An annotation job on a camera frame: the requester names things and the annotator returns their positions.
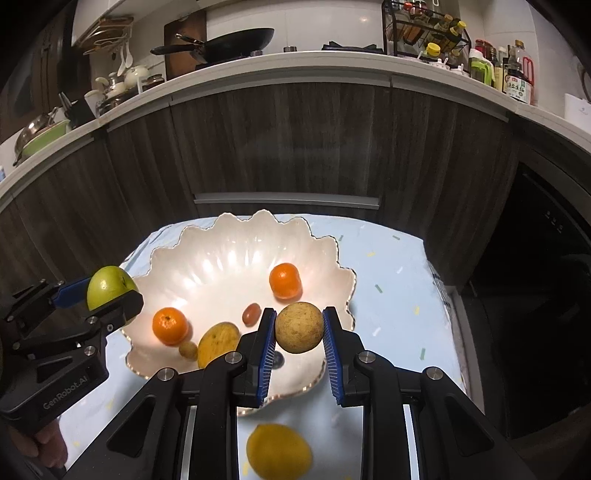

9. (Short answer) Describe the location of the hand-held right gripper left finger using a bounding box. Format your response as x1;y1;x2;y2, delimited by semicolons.
76;307;278;480

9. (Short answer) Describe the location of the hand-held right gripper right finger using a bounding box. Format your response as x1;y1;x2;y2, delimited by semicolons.
322;305;536;480

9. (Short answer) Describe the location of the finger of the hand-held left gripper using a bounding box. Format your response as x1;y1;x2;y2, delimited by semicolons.
9;276;95;320
13;290;145;360

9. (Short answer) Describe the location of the green apple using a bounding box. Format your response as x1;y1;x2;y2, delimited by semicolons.
87;265;139;312

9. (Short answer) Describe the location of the round brown fruit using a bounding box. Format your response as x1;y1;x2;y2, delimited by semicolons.
275;302;325;355

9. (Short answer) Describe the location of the orange mandarin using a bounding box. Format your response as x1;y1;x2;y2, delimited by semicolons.
269;262;303;298
152;307;190;346

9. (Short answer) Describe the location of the yellow-brown mango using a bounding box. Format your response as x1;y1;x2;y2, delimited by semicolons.
198;322;242;370

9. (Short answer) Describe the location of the white scalloped bowl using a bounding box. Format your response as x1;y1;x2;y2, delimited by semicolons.
119;209;358;416

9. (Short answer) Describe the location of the person's left hand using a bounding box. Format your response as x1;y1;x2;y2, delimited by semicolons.
11;422;68;476

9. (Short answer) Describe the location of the light blue patterned tablecloth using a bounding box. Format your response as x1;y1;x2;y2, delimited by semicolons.
58;215;469;480

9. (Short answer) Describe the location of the yellow lemon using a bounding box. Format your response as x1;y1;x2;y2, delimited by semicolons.
246;424;314;480

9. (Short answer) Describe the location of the green bowl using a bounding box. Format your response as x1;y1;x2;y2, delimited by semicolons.
21;121;72;158

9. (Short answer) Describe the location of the black knife block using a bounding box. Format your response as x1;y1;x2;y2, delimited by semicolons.
59;91;95;125

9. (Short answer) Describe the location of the white cup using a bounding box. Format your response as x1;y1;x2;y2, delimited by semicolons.
84;90;106;117

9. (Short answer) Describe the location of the steel pot with lid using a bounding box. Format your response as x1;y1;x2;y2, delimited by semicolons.
99;76;139;114

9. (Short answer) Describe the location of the black built-in appliance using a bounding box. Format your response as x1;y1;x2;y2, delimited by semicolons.
462;157;591;441

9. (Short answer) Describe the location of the dark wood kitchen cabinet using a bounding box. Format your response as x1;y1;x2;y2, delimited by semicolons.
0;78;522;296

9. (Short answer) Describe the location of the white teapot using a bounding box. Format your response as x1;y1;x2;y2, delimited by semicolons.
124;65;149;88

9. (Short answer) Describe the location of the metal hanging rack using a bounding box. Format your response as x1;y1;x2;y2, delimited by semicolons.
74;16;136;49

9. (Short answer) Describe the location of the white kitchen countertop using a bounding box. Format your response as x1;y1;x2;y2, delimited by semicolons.
0;46;591;195

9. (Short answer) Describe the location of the dark wooden cutting board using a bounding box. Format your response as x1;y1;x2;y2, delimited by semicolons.
164;10;208;80

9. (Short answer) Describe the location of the black wok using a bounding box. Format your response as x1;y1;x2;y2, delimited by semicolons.
150;28;276;64

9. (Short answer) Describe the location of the black stove burner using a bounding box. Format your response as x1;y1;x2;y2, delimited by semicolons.
322;41;385;52

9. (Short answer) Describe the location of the green plastic bottle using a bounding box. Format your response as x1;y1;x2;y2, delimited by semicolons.
468;50;496;86

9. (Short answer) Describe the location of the large soy sauce bottle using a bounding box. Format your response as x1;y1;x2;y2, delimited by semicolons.
504;41;539;106

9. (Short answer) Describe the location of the dark glass bottle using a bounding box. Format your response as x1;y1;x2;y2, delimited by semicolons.
493;46;509;90

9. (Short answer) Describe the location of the white box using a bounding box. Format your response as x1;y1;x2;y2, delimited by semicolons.
563;92;591;129

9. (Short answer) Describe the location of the metal drawer handle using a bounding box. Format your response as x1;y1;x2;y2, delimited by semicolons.
193;194;380;209

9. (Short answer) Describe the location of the black wire spice rack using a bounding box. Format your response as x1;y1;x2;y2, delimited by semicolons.
381;0;472;60

